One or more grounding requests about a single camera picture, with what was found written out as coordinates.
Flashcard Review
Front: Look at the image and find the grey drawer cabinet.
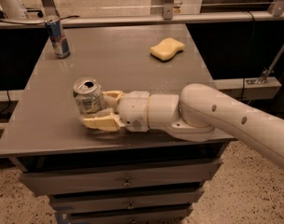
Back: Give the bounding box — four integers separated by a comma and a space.
0, 25, 229, 224

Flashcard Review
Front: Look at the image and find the metal frame rail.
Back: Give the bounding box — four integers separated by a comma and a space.
0, 10, 284, 30

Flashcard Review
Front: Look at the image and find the grey drawer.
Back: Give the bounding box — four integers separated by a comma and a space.
50, 187, 204, 214
21, 158, 222, 195
68, 204, 192, 224

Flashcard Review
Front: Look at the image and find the white pipe background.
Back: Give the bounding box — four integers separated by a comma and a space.
0, 0, 28, 19

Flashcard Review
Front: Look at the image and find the bottom grey drawer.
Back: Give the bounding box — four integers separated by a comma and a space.
68, 204, 192, 224

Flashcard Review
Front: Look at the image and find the yellow sponge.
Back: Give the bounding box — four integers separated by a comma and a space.
149, 37, 185, 62

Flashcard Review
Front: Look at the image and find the silver 7up soda can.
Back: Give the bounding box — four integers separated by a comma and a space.
73, 77, 106, 116

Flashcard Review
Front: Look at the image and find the top grey drawer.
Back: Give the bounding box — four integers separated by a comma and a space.
21, 158, 222, 195

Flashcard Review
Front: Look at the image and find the blue red bull can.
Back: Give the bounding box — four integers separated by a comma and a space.
45, 15, 70, 59

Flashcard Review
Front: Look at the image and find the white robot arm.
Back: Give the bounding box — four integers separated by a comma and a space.
80, 84, 284, 170

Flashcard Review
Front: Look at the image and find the middle grey drawer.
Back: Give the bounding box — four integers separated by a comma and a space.
50, 187, 204, 214

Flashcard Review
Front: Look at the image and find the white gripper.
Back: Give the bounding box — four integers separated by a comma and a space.
80, 91, 150, 133

